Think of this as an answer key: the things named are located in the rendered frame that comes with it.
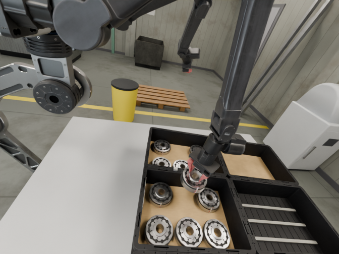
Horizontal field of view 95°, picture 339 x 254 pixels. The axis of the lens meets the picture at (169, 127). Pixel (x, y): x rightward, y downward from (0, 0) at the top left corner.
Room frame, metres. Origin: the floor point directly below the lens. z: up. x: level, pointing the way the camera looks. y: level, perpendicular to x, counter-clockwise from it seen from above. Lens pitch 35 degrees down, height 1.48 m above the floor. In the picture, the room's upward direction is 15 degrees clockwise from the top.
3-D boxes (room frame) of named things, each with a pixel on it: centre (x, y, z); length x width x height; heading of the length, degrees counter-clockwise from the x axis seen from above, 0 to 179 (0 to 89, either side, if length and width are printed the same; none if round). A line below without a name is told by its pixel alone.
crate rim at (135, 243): (0.33, -0.16, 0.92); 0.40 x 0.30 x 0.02; 99
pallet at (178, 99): (3.01, 0.35, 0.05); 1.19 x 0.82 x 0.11; 102
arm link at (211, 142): (0.41, -0.16, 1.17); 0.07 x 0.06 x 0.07; 105
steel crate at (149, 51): (5.37, 1.23, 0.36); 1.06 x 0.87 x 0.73; 15
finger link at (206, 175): (0.40, -0.16, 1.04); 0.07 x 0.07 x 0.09; 54
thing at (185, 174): (0.41, -0.15, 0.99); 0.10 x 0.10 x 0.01
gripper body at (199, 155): (0.41, -0.15, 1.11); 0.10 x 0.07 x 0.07; 54
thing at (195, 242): (0.27, -0.17, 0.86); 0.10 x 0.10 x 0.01
